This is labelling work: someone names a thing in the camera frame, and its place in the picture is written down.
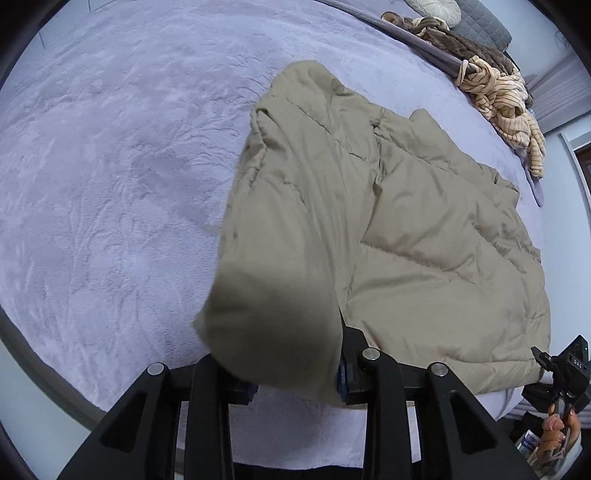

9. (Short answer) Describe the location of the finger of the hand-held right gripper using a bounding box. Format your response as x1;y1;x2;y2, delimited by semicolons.
530;346;556;384

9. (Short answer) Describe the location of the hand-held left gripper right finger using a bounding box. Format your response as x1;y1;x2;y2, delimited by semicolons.
336;310;539;480

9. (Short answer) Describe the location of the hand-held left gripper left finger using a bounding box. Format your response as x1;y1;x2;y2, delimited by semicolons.
55;354;259;480

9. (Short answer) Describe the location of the khaki puffer jacket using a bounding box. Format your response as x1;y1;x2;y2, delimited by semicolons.
191;59;552;407

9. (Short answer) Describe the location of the person's right hand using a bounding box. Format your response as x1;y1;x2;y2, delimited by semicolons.
541;408;581;468

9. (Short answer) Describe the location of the white blue packet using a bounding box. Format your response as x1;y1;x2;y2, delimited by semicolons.
514;429;542;459

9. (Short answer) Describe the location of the grey purple cloth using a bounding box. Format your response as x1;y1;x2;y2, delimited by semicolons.
519;148;546;207

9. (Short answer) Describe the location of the dark framed window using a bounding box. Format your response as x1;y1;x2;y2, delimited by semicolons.
558;134;591;195

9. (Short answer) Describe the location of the light curtain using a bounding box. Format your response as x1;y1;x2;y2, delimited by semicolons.
522;51;591;134

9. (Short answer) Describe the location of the cream striped garment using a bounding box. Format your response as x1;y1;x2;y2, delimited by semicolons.
455;55;546;178

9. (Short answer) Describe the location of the brown fleece garment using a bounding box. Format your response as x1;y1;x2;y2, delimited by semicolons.
381;11;520;75

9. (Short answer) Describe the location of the lilac duvet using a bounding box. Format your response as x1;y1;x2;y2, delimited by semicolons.
318;0;467;77

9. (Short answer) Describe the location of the grey quilted headboard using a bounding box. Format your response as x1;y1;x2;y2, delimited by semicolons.
455;0;513;51

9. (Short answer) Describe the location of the round cream cushion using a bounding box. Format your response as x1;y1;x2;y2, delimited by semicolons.
409;0;461;24

